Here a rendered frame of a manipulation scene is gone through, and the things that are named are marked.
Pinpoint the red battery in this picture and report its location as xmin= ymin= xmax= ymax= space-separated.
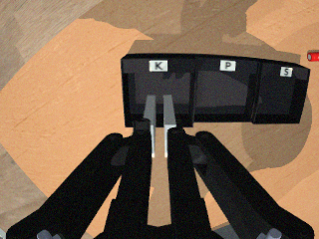
xmin=307 ymin=52 xmax=319 ymax=62

